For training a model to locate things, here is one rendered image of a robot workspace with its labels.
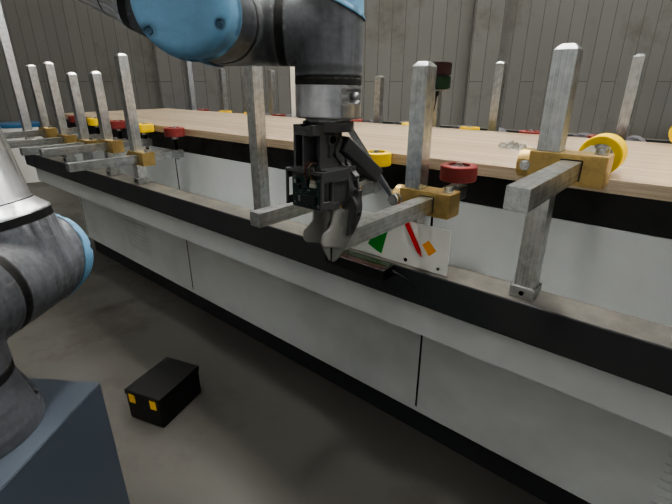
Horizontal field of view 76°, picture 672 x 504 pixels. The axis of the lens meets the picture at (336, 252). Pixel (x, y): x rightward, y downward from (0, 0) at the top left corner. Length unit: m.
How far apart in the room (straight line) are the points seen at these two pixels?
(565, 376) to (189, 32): 0.83
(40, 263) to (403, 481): 1.09
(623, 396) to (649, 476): 0.37
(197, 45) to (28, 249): 0.47
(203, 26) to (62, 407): 0.61
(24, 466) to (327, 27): 0.69
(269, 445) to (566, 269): 1.01
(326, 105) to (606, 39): 5.17
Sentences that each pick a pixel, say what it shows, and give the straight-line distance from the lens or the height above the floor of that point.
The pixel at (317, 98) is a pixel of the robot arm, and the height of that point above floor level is 1.06.
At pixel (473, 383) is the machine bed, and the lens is 1.30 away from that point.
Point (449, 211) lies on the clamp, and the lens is 0.88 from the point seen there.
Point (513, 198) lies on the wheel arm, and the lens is 0.56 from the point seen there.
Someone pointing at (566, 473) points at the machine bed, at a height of 0.15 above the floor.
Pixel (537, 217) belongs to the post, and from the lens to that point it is 0.82.
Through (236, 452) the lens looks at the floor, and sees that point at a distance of 1.51.
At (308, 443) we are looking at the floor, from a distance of 1.50.
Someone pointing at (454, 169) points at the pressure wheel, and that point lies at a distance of 0.97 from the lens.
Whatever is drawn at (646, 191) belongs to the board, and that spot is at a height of 0.89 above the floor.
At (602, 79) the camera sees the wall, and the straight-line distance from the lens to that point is 5.66.
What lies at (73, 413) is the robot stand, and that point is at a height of 0.60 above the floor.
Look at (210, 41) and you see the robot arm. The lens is 0.46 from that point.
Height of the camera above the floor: 1.08
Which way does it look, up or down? 22 degrees down
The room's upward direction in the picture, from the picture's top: straight up
